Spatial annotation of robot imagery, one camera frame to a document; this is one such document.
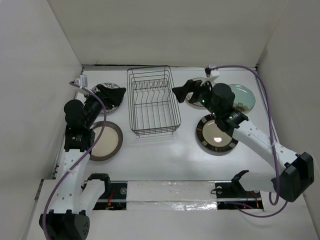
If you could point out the wire dish rack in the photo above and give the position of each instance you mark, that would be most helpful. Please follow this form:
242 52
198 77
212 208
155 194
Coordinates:
153 108

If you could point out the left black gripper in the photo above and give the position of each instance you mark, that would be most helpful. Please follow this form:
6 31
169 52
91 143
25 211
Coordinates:
111 96

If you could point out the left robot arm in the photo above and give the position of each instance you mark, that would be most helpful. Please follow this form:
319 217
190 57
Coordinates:
66 213

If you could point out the patterned dark rim plate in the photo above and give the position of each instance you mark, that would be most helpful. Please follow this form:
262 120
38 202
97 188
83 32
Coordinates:
212 138

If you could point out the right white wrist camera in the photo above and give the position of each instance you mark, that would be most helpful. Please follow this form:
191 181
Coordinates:
212 73

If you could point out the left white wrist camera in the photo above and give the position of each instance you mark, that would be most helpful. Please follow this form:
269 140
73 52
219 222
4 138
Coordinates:
81 80

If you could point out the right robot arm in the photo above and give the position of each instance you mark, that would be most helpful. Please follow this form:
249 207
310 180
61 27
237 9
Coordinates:
294 172

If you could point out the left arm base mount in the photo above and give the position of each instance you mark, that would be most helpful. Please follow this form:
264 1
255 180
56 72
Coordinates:
116 199

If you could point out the foil taped front rail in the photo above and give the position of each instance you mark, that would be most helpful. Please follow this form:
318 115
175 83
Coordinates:
170 196

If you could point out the light green plate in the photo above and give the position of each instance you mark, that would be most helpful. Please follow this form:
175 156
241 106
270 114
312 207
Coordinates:
244 99

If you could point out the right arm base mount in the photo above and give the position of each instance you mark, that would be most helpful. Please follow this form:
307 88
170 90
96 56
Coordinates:
228 199

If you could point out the brown rim cream plate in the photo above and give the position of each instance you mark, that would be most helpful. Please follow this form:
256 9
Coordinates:
110 142

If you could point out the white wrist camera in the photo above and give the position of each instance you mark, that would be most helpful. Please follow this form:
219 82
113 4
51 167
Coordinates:
212 73
81 80

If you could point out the blue floral plate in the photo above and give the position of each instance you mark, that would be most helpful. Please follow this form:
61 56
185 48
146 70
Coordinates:
111 94

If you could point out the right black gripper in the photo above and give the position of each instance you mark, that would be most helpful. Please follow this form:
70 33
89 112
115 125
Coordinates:
181 92

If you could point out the grey rim cream plate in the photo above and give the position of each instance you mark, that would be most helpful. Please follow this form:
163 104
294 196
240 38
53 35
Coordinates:
196 98

